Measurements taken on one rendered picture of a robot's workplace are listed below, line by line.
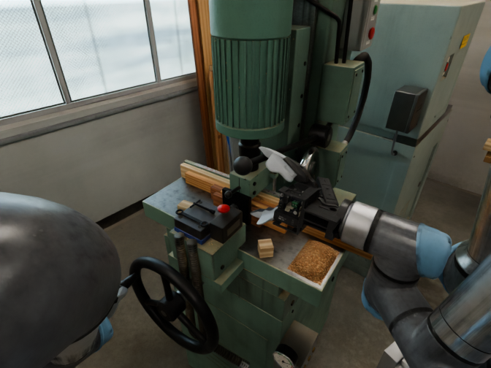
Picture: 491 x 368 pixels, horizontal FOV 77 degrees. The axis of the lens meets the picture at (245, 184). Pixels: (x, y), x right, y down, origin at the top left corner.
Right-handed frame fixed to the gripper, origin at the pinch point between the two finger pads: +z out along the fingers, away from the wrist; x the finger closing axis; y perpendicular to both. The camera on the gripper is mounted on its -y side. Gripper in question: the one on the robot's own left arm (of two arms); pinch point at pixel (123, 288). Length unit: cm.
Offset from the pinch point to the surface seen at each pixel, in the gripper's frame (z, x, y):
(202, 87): 124, -101, -69
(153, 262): 1.4, 5.9, -8.8
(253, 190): 26.3, 11.8, -27.9
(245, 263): 21.5, 18.0, -9.9
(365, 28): 34, 26, -76
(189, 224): 7.9, 7.9, -18.0
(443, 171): 267, 60, -63
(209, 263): 10.2, 14.5, -10.5
